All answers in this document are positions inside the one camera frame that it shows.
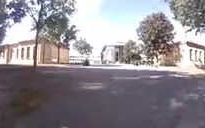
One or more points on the small dark bush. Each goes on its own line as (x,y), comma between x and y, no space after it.
(86,62)

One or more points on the white low building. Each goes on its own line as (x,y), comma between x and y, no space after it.
(194,53)

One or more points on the tan brick building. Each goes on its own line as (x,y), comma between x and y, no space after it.
(23,51)

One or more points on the round dense tree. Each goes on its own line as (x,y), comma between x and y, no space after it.
(155,33)

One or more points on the grey distant building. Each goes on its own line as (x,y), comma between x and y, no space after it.
(110,53)

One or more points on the tree beside brick building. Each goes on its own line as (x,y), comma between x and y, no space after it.
(59,36)

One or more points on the thin-trunked tree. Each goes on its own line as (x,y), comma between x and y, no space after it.
(36,40)

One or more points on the small distant tree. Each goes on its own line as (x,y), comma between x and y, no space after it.
(82,46)

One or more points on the overhanging leafy tree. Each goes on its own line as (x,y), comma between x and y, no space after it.
(193,13)

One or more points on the green bushy tree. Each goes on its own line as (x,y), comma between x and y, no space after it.
(131,51)

